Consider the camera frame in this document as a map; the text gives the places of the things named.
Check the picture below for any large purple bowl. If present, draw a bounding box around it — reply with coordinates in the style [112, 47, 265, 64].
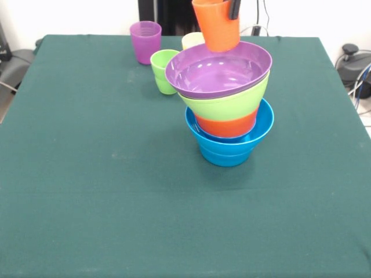
[165, 41, 273, 100]

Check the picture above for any large light blue bowl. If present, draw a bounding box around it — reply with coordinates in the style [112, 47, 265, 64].
[184, 98, 275, 153]

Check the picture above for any orange bowl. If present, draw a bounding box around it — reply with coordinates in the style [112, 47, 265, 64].
[194, 105, 260, 138]

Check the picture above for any tangle of floor cables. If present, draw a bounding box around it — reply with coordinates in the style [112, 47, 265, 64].
[347, 65, 371, 128]

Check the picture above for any orange cup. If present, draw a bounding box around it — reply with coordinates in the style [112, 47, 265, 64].
[191, 0, 241, 53]

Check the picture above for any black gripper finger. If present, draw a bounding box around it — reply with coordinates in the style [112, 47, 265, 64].
[228, 0, 242, 21]

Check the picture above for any large green bowl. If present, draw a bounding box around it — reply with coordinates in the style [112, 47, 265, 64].
[177, 71, 271, 121]

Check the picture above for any black pedestal column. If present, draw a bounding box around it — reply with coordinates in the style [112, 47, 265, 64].
[138, 0, 230, 36]

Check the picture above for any dark green tablecloth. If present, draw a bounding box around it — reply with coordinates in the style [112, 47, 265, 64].
[0, 34, 371, 278]

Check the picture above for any yellow cup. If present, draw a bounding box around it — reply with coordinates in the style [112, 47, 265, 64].
[181, 32, 206, 50]

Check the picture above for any black floor stand base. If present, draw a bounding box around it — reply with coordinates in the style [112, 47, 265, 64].
[0, 23, 37, 87]
[335, 43, 371, 87]

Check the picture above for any purple cup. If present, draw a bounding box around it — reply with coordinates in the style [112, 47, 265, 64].
[129, 20, 162, 65]

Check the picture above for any green cup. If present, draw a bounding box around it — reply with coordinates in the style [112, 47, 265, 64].
[150, 49, 181, 95]

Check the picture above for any small light blue bowl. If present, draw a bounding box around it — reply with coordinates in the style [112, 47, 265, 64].
[199, 141, 252, 167]

